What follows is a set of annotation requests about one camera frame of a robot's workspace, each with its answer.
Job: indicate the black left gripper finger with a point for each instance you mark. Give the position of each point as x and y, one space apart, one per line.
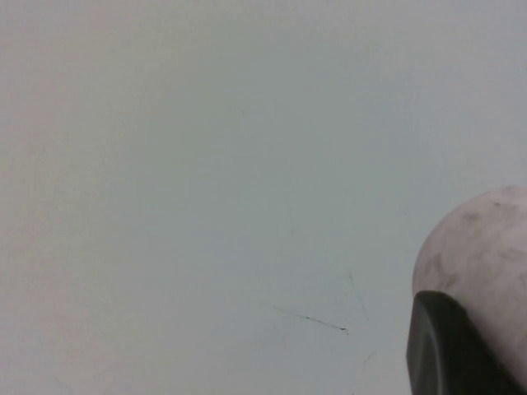
444 354

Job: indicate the pink plastic cup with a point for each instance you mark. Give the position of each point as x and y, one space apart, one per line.
473 255

